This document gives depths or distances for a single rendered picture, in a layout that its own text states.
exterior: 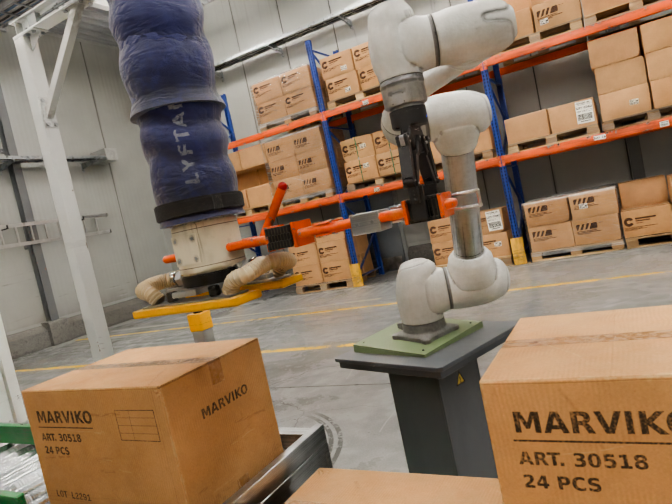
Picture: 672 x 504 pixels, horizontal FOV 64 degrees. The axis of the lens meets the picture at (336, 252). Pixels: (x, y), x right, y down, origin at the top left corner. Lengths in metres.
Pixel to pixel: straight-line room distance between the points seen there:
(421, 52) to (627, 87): 7.22
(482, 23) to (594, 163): 8.44
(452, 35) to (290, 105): 8.61
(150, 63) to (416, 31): 0.62
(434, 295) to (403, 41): 1.02
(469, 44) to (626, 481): 0.80
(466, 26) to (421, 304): 1.05
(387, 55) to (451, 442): 1.32
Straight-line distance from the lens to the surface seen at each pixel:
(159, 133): 1.37
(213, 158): 1.37
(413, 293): 1.90
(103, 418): 1.63
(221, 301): 1.25
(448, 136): 1.66
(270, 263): 1.31
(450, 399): 1.96
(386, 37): 1.13
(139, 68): 1.41
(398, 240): 10.25
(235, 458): 1.62
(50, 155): 4.74
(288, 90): 9.73
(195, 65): 1.40
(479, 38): 1.15
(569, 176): 9.56
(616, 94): 8.27
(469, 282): 1.89
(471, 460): 2.09
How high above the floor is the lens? 1.26
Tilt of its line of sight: 4 degrees down
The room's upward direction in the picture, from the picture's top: 12 degrees counter-clockwise
